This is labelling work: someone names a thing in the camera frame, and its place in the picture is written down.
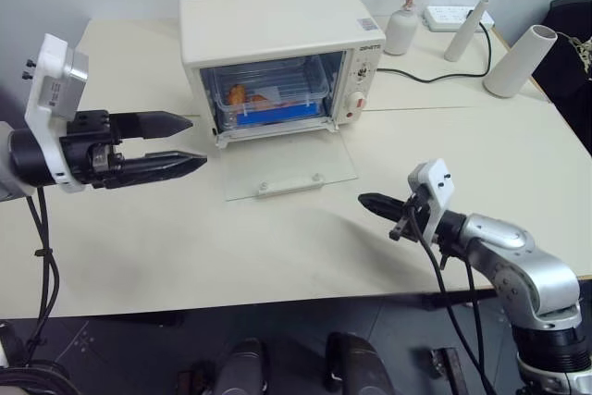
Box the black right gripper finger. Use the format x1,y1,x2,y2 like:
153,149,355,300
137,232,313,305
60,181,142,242
362,203,408,227
358,192,411,214

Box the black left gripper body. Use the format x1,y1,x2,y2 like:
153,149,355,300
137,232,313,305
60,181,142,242
58,109,125,191

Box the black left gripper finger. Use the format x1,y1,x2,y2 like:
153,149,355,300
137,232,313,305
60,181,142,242
120,150,209,187
109,110,195,142

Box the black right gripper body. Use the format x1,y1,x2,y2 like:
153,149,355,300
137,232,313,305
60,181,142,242
388,191,434,244

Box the orange food pieces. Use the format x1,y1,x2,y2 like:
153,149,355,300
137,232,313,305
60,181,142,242
226,82,297,109

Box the glass toaster oven door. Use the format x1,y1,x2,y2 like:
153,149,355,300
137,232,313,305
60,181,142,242
217,140,360,203

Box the clear plastic food container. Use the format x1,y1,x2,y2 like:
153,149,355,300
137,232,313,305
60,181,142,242
208,54,332,131

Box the cream toaster oven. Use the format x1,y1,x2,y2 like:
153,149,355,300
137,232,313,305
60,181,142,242
179,0,388,150

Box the dark rounded shape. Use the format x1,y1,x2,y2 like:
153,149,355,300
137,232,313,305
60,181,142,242
325,331,395,395
213,337,270,395

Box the white ceramic vase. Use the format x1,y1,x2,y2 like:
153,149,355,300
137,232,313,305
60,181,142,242
383,7,420,56

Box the white tapered tube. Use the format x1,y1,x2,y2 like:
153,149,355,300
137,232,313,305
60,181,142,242
443,0,493,63

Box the white wide cylinder tube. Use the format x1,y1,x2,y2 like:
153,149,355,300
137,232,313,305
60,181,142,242
482,24,559,100

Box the white power strip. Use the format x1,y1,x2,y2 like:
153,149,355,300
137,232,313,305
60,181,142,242
424,4,496,33

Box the black fabric object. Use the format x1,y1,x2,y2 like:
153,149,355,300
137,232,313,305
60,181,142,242
530,0,592,156

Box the beige dried twig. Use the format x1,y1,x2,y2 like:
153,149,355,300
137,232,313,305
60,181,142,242
557,31,592,76

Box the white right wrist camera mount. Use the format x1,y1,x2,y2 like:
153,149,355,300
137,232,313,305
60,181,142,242
407,158,458,245

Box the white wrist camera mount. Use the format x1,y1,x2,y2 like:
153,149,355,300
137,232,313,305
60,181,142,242
22,33,90,195
407,158,458,245

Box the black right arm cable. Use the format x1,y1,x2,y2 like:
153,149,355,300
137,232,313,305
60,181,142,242
405,195,499,395

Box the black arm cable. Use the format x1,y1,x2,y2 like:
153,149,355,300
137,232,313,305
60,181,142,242
405,195,499,395
23,184,62,371

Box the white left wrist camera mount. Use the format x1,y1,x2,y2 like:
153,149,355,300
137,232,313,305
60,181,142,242
22,33,90,195

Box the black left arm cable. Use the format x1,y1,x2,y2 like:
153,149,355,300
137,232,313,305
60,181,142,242
23,184,62,371

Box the black power cable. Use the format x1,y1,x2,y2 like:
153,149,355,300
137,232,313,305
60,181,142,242
376,21,493,84

